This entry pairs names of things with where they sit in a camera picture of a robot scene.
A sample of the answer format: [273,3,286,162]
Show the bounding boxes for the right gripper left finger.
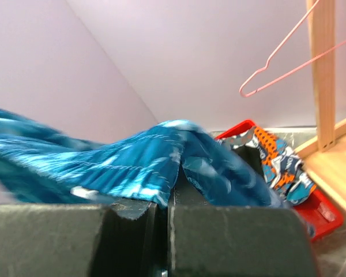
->
[92,200,168,276]

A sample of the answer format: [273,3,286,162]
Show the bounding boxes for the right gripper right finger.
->
[168,184,209,210]

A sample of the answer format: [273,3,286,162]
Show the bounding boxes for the blue leaf-print shorts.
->
[0,109,288,208]

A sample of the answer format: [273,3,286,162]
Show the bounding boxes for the orange dotted patterned shorts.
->
[219,125,316,206]

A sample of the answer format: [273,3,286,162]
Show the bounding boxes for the black garment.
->
[232,145,265,179]

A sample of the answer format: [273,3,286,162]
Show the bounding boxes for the red plastic tray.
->
[215,119,344,241]

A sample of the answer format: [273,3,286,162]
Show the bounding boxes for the wooden clothes rack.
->
[296,1,346,213]

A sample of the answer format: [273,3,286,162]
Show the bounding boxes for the pink wire hanger far left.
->
[238,1,346,98]

